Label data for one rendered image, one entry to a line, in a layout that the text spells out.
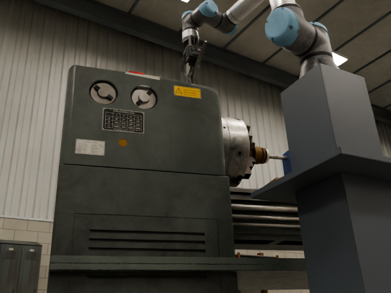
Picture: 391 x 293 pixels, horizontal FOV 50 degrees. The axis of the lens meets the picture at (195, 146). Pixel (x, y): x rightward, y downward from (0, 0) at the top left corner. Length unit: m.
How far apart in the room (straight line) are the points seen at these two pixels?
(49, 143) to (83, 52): 2.48
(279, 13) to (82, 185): 0.86
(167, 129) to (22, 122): 7.50
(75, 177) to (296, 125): 0.74
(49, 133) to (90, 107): 7.49
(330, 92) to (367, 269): 0.53
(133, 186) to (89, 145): 0.20
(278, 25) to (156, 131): 0.56
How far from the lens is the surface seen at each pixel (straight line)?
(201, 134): 1.59
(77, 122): 1.51
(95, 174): 1.44
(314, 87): 1.40
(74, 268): 1.32
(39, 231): 8.30
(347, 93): 1.43
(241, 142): 1.77
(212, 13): 1.93
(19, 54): 9.73
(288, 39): 1.47
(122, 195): 1.43
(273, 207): 1.72
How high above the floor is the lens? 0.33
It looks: 24 degrees up
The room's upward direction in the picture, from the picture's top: 3 degrees counter-clockwise
